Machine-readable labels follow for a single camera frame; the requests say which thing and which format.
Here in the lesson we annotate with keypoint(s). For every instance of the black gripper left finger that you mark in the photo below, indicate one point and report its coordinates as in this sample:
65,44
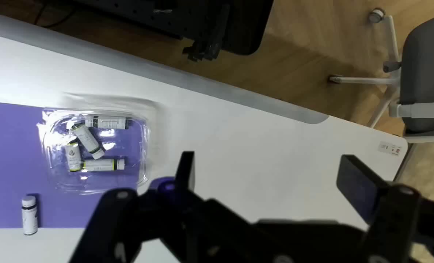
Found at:
185,170

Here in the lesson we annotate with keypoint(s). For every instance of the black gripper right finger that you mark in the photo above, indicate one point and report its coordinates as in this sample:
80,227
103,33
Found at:
356,183

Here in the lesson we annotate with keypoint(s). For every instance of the small white bottle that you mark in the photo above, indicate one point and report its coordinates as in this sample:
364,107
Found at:
103,166
29,217
108,122
73,158
86,141

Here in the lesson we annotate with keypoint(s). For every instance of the clear plastic container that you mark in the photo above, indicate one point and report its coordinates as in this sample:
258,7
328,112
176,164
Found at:
134,134

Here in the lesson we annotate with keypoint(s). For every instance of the grey office chair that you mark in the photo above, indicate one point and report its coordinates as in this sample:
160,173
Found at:
425,74

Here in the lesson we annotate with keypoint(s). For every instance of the black equipment stand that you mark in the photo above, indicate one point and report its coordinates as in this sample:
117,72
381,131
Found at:
216,24

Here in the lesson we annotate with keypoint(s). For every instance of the purple mat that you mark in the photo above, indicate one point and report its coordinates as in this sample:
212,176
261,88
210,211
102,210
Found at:
5,156

